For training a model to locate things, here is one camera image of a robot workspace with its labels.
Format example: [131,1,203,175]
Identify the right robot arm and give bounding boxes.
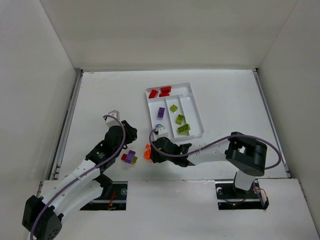
[150,132,268,191]

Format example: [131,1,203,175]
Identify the lime lego under purple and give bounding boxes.
[175,114,185,125]

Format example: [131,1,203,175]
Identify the white divided sorting tray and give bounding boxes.
[145,83,205,143]

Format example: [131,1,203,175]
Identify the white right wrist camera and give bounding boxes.
[153,126,169,139]

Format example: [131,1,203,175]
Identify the red flower lego brick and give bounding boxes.
[148,89,159,99]

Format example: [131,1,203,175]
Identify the lime green small lego brick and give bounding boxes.
[131,156,138,165]

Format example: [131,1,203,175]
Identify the purple long lego brick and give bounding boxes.
[124,150,136,164]

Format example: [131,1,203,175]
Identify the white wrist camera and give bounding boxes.
[153,126,169,139]
[103,110,120,128]

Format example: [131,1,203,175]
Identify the small red lego brick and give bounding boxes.
[121,153,127,161]

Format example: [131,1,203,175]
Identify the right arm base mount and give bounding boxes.
[215,179,270,211]

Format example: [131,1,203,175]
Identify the red curved lego brick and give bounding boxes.
[159,92,170,98]

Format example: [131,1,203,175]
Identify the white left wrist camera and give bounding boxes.
[103,110,120,128]

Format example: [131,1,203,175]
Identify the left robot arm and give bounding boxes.
[22,120,138,240]

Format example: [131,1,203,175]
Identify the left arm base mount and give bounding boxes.
[80,174,128,211]

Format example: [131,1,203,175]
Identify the red square lego brick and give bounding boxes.
[160,86,172,93]

